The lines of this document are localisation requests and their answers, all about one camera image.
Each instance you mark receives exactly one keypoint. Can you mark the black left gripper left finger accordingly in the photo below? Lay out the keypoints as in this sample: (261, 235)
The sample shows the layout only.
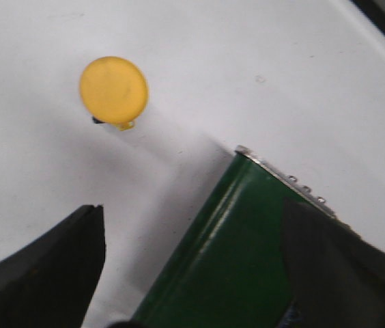
(51, 281)

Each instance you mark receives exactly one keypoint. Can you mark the yellow mushroom push button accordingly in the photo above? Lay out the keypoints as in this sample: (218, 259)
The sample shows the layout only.
(114, 91)

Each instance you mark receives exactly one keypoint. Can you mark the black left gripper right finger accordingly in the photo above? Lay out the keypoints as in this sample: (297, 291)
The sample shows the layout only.
(337, 278)

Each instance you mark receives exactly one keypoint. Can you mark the green conveyor belt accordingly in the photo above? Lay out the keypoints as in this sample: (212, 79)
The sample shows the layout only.
(221, 275)

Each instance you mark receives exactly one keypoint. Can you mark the aluminium conveyor frame rail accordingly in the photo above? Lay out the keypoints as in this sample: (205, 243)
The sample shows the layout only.
(260, 196)

